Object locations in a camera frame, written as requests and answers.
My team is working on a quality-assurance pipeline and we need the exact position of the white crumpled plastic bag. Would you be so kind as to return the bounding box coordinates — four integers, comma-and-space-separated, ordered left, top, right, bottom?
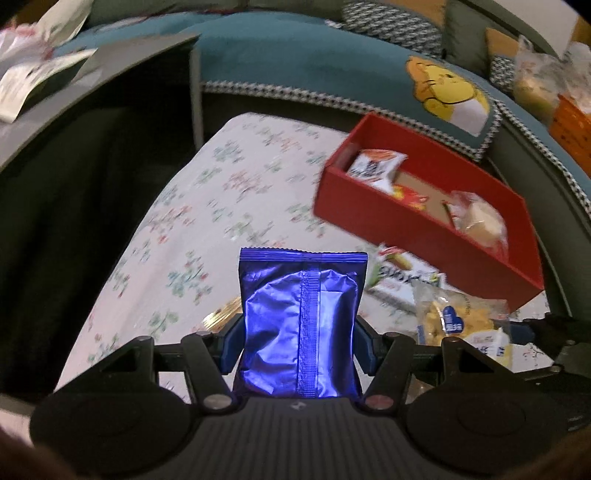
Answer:
0, 23, 51, 62

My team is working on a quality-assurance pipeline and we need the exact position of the pale green cloth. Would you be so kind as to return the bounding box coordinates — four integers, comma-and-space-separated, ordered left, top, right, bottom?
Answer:
37, 0, 93, 43

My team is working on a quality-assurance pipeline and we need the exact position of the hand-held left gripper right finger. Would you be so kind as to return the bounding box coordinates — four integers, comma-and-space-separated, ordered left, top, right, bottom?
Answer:
355, 319, 497, 411

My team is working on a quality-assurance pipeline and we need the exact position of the blue foil snack packet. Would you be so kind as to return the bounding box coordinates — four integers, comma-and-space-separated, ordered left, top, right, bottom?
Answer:
233, 248, 369, 398

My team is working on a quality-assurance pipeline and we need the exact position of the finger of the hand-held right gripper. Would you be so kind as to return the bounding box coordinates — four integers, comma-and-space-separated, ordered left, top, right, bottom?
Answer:
507, 314, 591, 347

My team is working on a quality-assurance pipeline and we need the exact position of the yellow red gummy packet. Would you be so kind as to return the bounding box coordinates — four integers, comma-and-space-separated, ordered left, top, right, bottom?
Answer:
392, 182, 431, 212

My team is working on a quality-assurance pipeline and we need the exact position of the dark side table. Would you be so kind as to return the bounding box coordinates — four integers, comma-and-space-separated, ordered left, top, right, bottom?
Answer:
0, 32, 204, 407

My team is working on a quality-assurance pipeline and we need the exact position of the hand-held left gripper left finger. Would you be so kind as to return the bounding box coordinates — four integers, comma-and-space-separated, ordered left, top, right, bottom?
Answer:
98, 316, 245, 411

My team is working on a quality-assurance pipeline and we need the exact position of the small tan houndstooth pillow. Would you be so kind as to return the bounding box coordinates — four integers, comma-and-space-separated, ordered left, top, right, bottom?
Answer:
485, 28, 519, 93

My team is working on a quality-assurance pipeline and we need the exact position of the green sofa cushion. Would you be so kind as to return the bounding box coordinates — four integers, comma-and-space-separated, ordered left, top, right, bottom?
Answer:
88, 0, 250, 24
443, 0, 522, 84

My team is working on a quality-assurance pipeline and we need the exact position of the orange plastic basket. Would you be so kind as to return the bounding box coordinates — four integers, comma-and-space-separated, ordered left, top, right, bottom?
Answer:
549, 95, 591, 174

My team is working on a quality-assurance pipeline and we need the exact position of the clear-wrapped round pastry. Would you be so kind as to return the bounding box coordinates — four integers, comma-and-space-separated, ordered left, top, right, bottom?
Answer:
450, 190, 509, 250

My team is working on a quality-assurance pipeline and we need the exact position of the large tan houndstooth pillow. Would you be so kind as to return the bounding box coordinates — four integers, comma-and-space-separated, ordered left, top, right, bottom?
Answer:
342, 0, 444, 58

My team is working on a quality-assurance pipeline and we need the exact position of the teal lion print sofa cover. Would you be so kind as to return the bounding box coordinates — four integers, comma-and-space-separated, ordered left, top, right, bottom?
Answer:
69, 9, 504, 162

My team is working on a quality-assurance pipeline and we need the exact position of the green white wafer packet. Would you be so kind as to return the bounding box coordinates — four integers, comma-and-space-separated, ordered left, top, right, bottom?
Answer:
367, 244, 446, 305

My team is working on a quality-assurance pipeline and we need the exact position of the teal houndstooth-trim sofa cover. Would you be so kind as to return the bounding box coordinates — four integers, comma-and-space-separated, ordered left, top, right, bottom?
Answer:
496, 99, 591, 208

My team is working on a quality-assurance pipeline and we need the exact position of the clear plastic food bag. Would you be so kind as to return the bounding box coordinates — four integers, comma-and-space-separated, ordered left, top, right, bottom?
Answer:
512, 34, 583, 123

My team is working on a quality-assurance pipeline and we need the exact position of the clear waffle cookie packet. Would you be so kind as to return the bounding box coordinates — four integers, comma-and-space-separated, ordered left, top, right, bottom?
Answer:
412, 281, 511, 347

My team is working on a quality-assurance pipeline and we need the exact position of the green sofa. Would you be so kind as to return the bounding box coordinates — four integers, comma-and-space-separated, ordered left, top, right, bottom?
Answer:
83, 0, 591, 319

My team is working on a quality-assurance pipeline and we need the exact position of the white orange snack packet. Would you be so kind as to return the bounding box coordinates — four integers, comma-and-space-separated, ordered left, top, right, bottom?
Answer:
346, 148, 408, 192

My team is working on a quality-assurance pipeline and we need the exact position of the printed paper sheet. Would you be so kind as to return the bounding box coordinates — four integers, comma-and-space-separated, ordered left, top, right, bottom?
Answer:
0, 48, 98, 123

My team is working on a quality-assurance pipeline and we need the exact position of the gold snack packet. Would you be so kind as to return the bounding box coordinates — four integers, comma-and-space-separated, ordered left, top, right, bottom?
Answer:
203, 298, 243, 330

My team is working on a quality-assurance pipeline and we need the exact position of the red cardboard box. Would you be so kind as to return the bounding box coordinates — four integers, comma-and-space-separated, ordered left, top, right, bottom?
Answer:
314, 113, 546, 311

